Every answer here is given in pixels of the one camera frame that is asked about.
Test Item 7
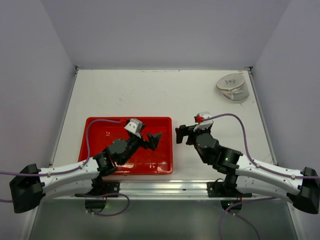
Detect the white mesh laundry bag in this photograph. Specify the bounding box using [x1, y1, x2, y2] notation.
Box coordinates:
[216, 73, 250, 103]

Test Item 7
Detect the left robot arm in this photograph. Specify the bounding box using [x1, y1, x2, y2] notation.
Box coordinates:
[9, 133, 162, 214]

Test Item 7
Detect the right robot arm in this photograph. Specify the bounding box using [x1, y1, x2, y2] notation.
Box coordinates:
[175, 124, 320, 215]

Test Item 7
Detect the red plastic tray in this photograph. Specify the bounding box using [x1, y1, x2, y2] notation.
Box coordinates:
[78, 116, 173, 176]

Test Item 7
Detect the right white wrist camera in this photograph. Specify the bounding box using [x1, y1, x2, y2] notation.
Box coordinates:
[193, 111, 214, 132]

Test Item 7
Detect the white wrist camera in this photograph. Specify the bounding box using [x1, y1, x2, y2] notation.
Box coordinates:
[193, 111, 214, 132]
[124, 118, 143, 134]

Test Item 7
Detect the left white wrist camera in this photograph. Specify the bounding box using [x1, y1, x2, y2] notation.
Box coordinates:
[124, 118, 143, 134]

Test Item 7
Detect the aluminium mounting rail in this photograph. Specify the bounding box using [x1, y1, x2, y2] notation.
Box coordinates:
[53, 181, 276, 200]

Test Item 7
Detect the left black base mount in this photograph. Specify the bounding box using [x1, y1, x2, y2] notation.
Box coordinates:
[75, 181, 120, 198]

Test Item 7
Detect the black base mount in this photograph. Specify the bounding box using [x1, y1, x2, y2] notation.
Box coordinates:
[206, 180, 253, 198]
[75, 181, 120, 198]

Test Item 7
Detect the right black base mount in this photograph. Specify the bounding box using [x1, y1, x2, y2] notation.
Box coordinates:
[206, 180, 253, 198]

